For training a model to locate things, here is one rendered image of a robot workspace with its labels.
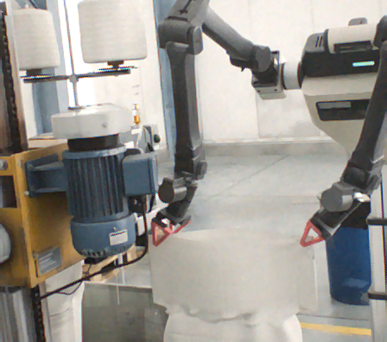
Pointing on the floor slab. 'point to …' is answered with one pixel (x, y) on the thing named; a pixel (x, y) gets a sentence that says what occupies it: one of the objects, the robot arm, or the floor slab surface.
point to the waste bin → (350, 256)
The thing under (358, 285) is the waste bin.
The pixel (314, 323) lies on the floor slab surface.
